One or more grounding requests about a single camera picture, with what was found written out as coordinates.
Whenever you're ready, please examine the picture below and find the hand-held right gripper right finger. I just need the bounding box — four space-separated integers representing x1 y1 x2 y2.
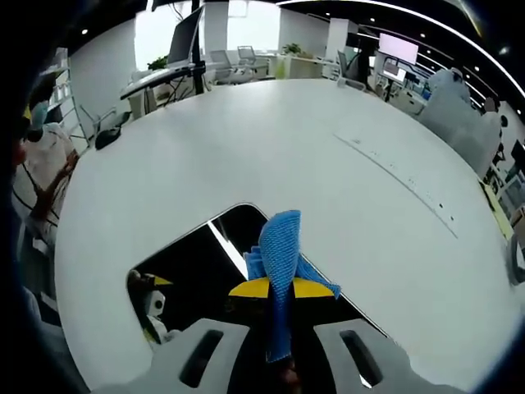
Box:
291 277 419 394

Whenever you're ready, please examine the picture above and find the white office desk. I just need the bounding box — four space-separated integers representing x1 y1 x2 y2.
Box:
120 67 200 112

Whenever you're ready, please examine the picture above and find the small black device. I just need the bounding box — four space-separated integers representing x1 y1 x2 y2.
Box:
94 129 123 149

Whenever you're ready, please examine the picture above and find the grey computer monitor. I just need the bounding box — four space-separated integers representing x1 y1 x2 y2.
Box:
166 6 204 69

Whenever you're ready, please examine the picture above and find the white shelf rack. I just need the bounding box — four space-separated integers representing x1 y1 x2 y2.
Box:
48 47 89 143

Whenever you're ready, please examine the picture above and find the pink display screen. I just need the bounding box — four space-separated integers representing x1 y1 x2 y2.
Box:
377 32 419 66

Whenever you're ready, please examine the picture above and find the blue cleaning cloth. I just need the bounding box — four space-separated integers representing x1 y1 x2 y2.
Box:
244 209 342 364

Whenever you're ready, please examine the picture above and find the white low cabinet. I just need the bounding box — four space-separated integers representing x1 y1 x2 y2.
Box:
274 53 325 79

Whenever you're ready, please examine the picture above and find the grey office chair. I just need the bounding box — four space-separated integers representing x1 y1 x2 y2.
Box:
336 49 368 92

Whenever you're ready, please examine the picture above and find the grey partition panel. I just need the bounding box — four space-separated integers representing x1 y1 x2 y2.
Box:
418 96 504 173

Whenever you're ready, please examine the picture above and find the person's right hand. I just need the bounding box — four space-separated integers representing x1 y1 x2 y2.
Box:
282 356 304 394

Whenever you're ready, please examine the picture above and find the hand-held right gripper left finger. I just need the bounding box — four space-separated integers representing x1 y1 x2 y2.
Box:
150 277 275 394

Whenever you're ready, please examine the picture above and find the yellow notepad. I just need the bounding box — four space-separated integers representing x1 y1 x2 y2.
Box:
477 180 516 242

